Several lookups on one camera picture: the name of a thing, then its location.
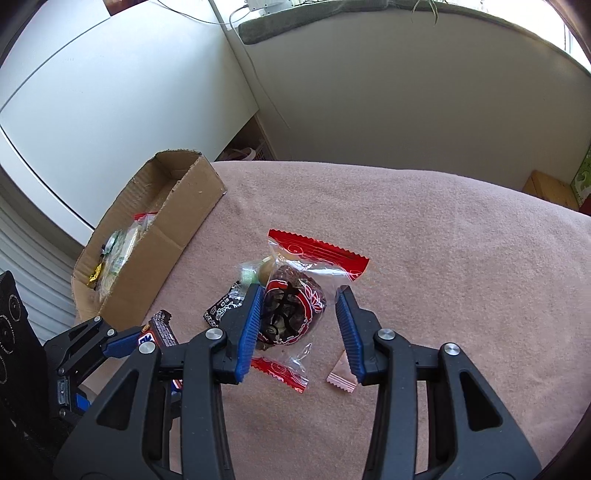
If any green printed box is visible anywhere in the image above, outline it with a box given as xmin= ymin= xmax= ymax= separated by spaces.
xmin=570 ymin=143 xmax=591 ymax=204

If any window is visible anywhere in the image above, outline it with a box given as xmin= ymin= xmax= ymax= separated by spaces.
xmin=561 ymin=18 xmax=591 ymax=70

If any black snack packet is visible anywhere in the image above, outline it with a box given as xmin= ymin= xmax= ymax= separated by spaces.
xmin=203 ymin=281 xmax=250 ymax=330

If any white ribbed panel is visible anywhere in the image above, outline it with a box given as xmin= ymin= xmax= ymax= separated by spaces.
xmin=0 ymin=185 xmax=95 ymax=344

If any pink wrapped candy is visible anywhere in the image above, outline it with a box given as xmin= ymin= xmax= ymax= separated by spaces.
xmin=325 ymin=351 xmax=358 ymax=394

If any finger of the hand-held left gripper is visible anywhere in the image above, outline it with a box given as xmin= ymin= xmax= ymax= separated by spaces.
xmin=56 ymin=375 xmax=101 ymax=417
xmin=42 ymin=316 xmax=145 ymax=380

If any white cable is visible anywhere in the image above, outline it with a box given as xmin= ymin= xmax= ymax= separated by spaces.
xmin=228 ymin=4 xmax=291 ymax=132

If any brown chocolate bar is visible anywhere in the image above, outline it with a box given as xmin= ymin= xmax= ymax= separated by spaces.
xmin=139 ymin=310 xmax=185 ymax=393

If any clear biscuit packet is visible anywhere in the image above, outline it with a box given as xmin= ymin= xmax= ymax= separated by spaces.
xmin=95 ymin=228 xmax=141 ymax=301

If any large red clear snack packet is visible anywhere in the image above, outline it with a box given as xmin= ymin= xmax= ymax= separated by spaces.
xmin=249 ymin=228 xmax=371 ymax=394

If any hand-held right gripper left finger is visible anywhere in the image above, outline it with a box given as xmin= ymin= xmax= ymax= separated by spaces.
xmin=53 ymin=282 xmax=265 ymax=480

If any white power strip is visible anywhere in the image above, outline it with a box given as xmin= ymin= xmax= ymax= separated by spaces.
xmin=245 ymin=0 xmax=296 ymax=14

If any cardboard box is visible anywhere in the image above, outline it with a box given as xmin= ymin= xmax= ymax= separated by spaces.
xmin=70 ymin=148 xmax=228 ymax=333

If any white cabinet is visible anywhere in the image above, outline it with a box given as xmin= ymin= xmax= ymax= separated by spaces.
xmin=0 ymin=0 xmax=259 ymax=232

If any grey window sill cushion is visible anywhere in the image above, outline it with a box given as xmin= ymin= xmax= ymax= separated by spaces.
xmin=238 ymin=0 xmax=591 ymax=75

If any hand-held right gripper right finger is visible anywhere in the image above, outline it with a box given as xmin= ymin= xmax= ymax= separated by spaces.
xmin=335 ymin=285 xmax=543 ymax=480

